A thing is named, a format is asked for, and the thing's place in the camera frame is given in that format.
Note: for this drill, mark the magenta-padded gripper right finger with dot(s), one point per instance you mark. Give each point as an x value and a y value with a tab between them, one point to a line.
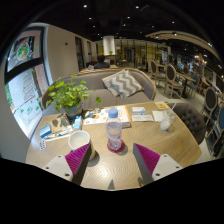
163	166

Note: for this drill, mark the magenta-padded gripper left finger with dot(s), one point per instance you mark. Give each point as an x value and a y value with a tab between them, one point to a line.
61	166

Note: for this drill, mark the clear blue-capped water bottle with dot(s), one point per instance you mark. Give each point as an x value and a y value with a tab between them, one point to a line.
114	133

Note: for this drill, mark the white marker pen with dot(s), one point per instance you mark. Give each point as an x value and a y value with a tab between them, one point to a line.
58	135

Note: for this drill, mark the blue and white box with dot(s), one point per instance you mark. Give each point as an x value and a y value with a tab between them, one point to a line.
45	131

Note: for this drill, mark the brown printed card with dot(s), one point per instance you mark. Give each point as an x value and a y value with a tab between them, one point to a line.
60	123

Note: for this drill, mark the clear plastic cup with straw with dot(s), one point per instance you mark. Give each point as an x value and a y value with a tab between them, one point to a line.
166	121

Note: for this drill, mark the small light blue box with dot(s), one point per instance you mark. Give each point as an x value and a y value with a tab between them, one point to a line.
77	123

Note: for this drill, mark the flat round red coaster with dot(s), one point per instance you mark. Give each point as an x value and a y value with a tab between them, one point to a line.
109	149

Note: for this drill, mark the plain white paper sheet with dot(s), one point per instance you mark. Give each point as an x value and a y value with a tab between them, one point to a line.
157	115

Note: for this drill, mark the white printed leaflet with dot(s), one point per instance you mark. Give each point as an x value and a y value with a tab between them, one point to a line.
142	118

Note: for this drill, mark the dark grey tufted armchair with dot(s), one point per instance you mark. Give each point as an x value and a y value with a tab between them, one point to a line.
188	120

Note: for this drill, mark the blue and white card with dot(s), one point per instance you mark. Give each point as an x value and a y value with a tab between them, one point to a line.
138	110

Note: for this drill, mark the yellow card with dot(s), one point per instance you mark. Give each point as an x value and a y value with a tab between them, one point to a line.
161	105

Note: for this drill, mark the printed brochure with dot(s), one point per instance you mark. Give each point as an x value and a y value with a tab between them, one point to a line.
98	116

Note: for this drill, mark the white upright booklet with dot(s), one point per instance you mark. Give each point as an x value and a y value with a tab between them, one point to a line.
125	116

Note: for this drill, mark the green potted plant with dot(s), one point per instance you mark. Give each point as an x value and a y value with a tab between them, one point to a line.
68	95

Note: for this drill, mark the group of dining chairs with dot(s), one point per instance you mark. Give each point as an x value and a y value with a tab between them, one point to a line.
171	78

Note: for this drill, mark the dark-framed window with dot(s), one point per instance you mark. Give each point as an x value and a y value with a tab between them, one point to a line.
25	83

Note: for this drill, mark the grey curved sofa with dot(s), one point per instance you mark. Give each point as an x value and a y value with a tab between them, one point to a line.
96	81

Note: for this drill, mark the grey zigzag cushion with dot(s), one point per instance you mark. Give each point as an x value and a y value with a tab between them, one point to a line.
122	83

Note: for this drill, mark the person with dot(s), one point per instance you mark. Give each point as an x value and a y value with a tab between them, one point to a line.
101	63

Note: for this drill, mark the group of ceiling lights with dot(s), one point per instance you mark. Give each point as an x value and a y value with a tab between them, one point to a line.
136	7

